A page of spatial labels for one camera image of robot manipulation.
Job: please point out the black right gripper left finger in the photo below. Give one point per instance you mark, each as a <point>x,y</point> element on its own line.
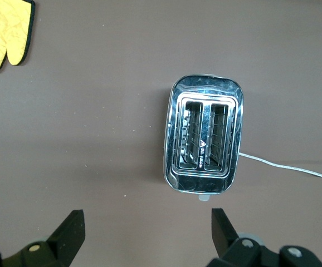
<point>69,236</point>

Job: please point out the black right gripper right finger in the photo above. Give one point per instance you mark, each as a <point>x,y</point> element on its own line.
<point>223,233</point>

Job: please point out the beige chrome two-slot toaster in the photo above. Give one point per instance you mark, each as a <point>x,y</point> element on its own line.
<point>205,89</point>

